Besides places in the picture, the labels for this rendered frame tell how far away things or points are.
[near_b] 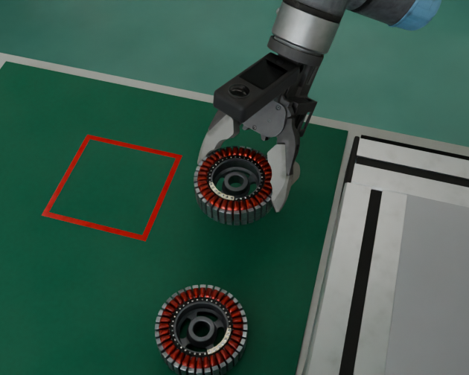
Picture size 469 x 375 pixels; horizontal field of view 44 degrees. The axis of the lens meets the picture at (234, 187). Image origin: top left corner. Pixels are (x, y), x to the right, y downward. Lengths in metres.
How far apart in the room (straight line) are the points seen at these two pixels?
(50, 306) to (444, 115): 1.59
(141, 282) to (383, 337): 0.48
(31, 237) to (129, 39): 1.52
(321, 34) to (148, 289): 0.39
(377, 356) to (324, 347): 0.03
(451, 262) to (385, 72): 1.82
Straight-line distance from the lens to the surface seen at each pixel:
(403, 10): 0.76
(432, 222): 0.41
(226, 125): 0.76
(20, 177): 0.93
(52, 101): 1.02
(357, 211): 0.40
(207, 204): 0.74
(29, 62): 1.11
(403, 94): 2.13
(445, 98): 2.16
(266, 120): 0.73
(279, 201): 0.74
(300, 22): 0.70
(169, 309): 0.72
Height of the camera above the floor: 1.44
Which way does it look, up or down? 54 degrees down
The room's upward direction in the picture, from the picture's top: straight up
